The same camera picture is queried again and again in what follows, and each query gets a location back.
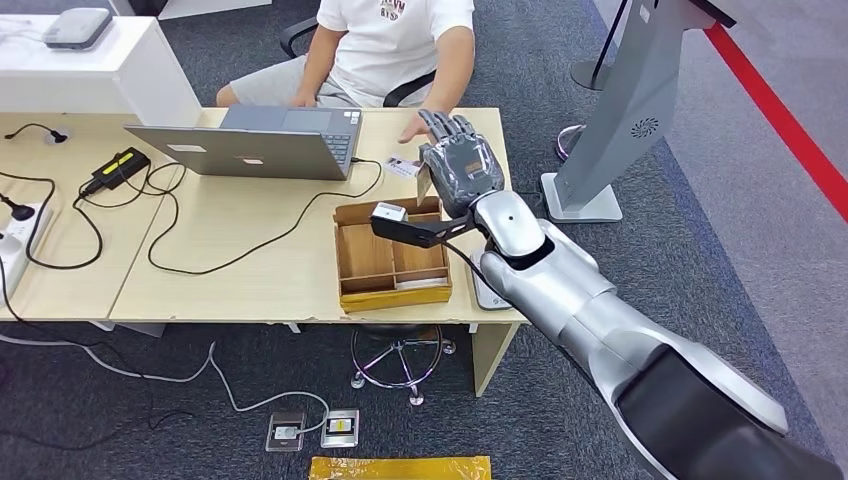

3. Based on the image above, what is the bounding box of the black cable with desk grommet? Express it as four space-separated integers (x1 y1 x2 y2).
4 122 71 146

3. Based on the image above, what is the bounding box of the black floor cable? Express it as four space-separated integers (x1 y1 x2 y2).
0 407 197 450

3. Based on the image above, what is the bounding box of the black power adapter yellow label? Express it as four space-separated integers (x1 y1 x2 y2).
91 146 152 190

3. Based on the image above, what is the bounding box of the grey device on counter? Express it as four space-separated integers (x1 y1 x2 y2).
42 7 114 50

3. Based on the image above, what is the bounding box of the floor socket with yellow label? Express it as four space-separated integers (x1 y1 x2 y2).
321 408 362 449

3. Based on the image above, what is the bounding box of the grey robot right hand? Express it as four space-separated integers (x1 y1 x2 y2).
417 109 506 220

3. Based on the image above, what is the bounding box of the white floor cable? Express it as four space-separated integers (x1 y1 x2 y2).
0 331 331 435

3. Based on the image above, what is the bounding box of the wooden compartment box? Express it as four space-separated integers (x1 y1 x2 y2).
333 196 454 314

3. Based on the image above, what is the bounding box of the white furniture panel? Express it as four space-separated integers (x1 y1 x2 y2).
109 0 273 21

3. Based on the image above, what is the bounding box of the person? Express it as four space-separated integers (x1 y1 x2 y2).
215 0 476 146

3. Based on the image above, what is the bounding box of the pale room key card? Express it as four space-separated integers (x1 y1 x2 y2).
415 162 433 208

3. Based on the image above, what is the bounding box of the yellow taped box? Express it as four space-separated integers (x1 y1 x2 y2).
309 456 494 480

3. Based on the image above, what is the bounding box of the grey kiosk stand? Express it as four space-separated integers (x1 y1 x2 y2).
539 0 737 225

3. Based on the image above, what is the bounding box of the person's left hand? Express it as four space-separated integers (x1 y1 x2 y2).
397 111 440 146

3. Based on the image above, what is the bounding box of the beige desk with side leg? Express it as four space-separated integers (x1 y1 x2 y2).
108 107 533 399

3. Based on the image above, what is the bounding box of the black office chair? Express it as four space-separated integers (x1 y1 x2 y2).
278 16 439 109

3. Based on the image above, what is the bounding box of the black adapter mains cable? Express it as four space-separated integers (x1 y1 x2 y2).
0 168 105 270

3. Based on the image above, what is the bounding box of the chrome stool base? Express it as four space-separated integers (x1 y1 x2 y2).
351 324 458 407

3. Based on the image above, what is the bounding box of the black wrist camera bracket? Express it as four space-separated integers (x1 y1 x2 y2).
368 213 478 250

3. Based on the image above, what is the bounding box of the white ID card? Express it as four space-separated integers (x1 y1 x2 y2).
384 154 422 180

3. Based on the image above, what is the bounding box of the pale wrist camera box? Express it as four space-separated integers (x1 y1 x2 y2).
370 202 409 224

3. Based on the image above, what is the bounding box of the black stanchion pole with base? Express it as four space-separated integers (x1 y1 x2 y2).
570 0 631 92

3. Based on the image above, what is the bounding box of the black laptop charging cable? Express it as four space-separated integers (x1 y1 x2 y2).
133 157 384 275

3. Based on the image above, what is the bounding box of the black plug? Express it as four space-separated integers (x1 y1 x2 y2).
0 190 37 221

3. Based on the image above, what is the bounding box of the grey open laptop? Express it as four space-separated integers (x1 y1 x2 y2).
124 104 363 182

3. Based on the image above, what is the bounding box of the beige desk with power strip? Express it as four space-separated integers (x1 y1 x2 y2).
0 111 201 338

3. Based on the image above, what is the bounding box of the grey card reader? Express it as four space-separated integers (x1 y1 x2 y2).
470 250 515 313

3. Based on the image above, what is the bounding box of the chrome round stanchion base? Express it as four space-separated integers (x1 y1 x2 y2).
555 124 586 163

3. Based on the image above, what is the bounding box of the white power strip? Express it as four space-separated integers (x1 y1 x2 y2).
0 201 54 306

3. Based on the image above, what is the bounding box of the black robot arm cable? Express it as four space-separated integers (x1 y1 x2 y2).
439 239 617 402

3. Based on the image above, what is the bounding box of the floor socket with white plug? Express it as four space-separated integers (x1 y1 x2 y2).
266 411 309 453

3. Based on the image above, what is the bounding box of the white counter cabinet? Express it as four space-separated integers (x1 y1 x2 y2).
0 14 203 127

